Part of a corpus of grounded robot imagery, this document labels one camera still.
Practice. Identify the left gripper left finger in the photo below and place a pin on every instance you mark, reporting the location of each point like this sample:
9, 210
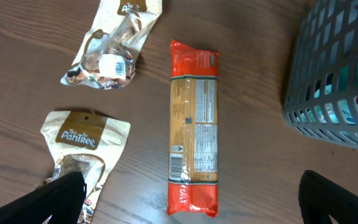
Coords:
60, 201

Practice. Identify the orange biscuit packet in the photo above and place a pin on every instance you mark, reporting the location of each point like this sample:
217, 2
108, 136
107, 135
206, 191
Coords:
193, 143

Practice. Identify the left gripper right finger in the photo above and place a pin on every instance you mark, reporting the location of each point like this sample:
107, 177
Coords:
322, 201

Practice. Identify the grey plastic basket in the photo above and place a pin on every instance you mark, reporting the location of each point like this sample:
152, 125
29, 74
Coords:
327, 41

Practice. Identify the pantree snack pouch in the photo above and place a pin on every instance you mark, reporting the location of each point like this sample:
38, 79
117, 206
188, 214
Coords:
87, 143
107, 56

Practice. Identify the mint green wipes pack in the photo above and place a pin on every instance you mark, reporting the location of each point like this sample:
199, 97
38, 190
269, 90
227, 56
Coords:
319, 111

